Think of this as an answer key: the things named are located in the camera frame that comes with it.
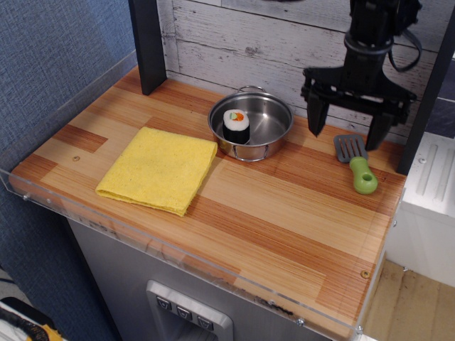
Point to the white ribbed side counter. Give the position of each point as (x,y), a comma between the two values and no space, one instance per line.
(421,238)

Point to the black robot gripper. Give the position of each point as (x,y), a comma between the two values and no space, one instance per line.
(359,85)

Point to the small steel pot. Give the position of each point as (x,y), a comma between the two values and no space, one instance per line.
(271,120)

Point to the yellow folded cloth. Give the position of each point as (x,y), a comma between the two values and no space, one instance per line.
(159,169)

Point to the yellow object bottom left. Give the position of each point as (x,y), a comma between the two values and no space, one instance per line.
(49,334)

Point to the toy sushi roll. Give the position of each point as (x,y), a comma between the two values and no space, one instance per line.
(236,126)

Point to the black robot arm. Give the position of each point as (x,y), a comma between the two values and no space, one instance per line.
(374,23)

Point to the grey toy fridge cabinet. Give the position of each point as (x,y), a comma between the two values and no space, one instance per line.
(122,272)

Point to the clear acrylic table guard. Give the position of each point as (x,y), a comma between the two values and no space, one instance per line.
(288,233)

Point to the silver dispenser button panel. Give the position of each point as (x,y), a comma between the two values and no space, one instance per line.
(180,317)

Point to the grey spatula green handle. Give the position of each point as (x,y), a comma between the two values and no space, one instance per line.
(350,148)

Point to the black left shelf post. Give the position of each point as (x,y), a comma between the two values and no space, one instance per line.
(148,43)

